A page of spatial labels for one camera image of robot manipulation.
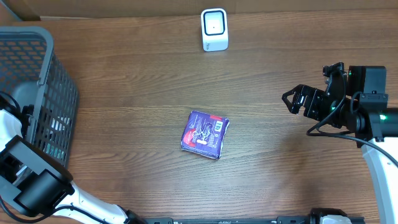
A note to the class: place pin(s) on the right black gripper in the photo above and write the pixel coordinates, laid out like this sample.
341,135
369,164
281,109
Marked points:
311,102

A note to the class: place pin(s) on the purple snack package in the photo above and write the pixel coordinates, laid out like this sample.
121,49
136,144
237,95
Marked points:
204,134

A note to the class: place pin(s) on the teal snack pouch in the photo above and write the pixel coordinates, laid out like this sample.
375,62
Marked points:
57,137

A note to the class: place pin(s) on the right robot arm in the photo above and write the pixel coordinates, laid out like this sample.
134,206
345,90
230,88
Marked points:
354,107

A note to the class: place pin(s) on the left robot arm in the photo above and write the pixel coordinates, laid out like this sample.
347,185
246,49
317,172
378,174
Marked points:
34,186

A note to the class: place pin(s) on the white barcode scanner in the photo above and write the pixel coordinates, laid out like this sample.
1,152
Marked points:
214,30

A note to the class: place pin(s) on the grey plastic mesh basket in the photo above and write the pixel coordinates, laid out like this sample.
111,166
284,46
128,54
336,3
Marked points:
33,75

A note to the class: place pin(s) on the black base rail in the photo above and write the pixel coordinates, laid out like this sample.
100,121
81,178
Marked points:
307,219

